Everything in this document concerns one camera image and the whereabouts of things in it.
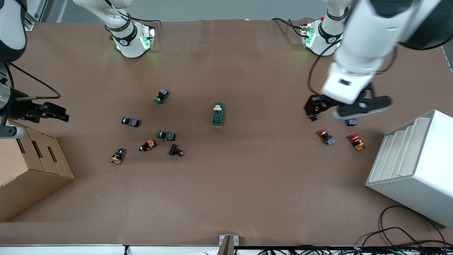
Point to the aluminium frame profile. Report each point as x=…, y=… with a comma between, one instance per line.
x=39, y=10

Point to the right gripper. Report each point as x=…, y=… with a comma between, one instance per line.
x=17, y=107

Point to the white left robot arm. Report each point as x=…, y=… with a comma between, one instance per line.
x=368, y=32

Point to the black switch block red tip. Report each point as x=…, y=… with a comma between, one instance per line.
x=173, y=150

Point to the red mushroom button orange body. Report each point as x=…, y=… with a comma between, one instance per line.
x=313, y=118
x=358, y=143

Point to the brown cardboard box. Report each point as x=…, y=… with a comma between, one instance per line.
x=32, y=184

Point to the green load switch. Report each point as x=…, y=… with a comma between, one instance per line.
x=217, y=118

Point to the brown paper table cover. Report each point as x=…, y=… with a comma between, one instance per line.
x=247, y=184

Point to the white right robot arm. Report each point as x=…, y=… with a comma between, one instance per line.
x=127, y=42

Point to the white stepped plastic rack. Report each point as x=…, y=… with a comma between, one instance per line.
x=424, y=177

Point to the black push button orange body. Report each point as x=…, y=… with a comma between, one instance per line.
x=149, y=144
x=117, y=157

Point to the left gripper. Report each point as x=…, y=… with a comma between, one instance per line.
x=317, y=104

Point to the red push button blue body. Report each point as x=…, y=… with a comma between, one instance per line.
x=329, y=140
x=351, y=123

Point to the grey metal bracket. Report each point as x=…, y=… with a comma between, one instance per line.
x=227, y=244

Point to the green push button blue body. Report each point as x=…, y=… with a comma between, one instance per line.
x=132, y=122
x=169, y=136
x=162, y=95

